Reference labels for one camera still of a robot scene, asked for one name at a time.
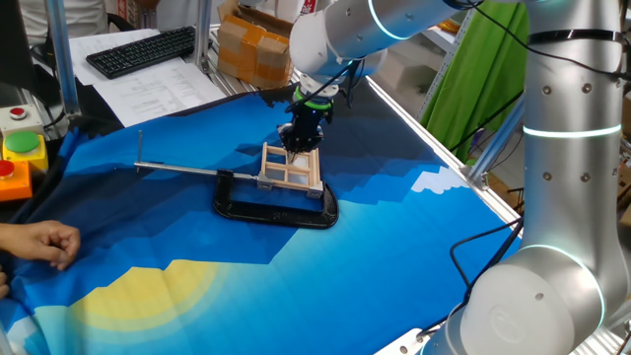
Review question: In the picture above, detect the white metal shelf rack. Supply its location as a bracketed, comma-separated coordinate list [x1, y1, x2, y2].
[416, 9, 477, 122]

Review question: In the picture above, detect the miniature wooden sliding window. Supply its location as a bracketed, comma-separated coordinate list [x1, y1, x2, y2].
[258, 141, 322, 192]

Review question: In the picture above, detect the person in white shirt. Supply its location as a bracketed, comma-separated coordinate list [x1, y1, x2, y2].
[18, 0, 107, 48]

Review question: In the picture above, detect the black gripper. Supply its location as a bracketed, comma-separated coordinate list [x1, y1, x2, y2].
[277, 104, 334, 162]

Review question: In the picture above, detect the black office chair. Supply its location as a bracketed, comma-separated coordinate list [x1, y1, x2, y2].
[101, 12, 134, 34]

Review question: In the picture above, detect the black C-clamp with steel screw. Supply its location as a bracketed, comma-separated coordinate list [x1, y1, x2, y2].
[133, 129, 340, 231]

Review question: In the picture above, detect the grey box with red button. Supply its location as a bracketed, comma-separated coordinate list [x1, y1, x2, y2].
[0, 103, 44, 139]

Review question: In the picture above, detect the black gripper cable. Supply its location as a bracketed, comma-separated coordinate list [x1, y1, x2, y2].
[285, 58, 366, 112]

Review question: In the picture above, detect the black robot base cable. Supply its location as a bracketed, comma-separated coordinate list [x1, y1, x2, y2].
[416, 216, 524, 341]

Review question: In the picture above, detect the blue printed landscape cloth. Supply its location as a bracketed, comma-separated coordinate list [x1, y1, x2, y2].
[0, 81, 522, 355]

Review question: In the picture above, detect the orange box with red button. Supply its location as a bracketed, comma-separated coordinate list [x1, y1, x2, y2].
[0, 159, 34, 202]

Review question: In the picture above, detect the aluminium frame post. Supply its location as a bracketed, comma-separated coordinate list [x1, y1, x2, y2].
[465, 96, 526, 191]
[43, 0, 82, 118]
[193, 0, 214, 74]

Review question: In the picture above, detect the cardboard box with orange tape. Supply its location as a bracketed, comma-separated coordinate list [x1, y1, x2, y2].
[216, 0, 296, 91]

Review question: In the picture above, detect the yellow box with green button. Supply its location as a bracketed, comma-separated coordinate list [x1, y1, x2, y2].
[2, 130, 49, 174]

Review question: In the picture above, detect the black computer keyboard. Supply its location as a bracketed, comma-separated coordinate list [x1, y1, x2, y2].
[85, 25, 197, 81]

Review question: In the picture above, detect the green fabric curtain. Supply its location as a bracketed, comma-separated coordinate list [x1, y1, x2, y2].
[421, 0, 529, 164]

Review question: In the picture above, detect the black monitor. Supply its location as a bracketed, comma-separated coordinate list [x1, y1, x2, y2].
[0, 0, 38, 93]

